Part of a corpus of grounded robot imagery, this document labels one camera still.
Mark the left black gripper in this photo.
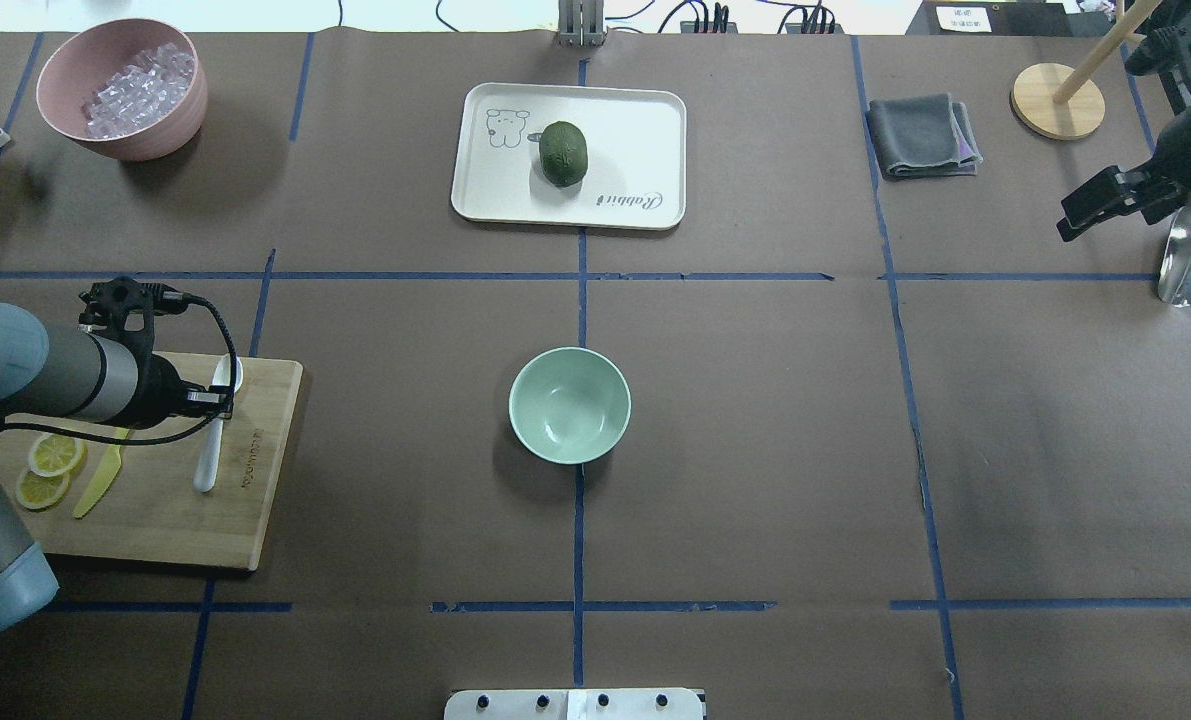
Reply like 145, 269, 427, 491
135, 355, 233, 428

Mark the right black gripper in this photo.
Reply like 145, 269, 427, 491
1056, 106, 1191, 242

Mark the white plastic spoon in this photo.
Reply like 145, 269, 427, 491
192, 355, 244, 495

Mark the light green bowl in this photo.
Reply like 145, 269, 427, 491
509, 348, 632, 465

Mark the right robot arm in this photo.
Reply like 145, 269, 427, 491
1056, 106, 1191, 307

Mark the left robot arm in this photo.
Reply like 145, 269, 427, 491
0, 275, 238, 633

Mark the pink bowl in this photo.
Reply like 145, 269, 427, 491
36, 18, 208, 161

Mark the bamboo cutting board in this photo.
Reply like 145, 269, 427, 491
18, 357, 303, 571

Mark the wooden mug tree stand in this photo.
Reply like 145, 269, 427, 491
1008, 1, 1161, 140

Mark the yellow plastic knife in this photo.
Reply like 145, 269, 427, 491
71, 428, 132, 519

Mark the upper lemon slice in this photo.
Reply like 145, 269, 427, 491
27, 433, 87, 478

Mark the lemon slice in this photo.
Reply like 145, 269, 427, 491
27, 433, 87, 478
13, 468, 71, 512

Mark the lower lemon slice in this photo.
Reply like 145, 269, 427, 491
13, 468, 71, 512

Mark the folded grey cloth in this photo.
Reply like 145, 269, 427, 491
866, 94, 984, 181

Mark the clear ice cubes pile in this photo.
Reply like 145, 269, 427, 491
80, 42, 199, 140

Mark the cream rabbit tray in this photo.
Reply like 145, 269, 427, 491
450, 83, 687, 231

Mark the green avocado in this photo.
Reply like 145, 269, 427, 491
537, 120, 590, 188

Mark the black power strip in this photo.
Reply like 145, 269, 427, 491
679, 1, 740, 35

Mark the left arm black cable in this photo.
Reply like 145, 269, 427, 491
0, 292, 241, 447

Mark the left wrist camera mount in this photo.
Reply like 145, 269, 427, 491
77, 275, 191, 361

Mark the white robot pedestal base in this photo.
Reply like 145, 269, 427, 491
443, 687, 707, 719

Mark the aluminium frame post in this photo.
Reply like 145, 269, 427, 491
557, 0, 607, 46

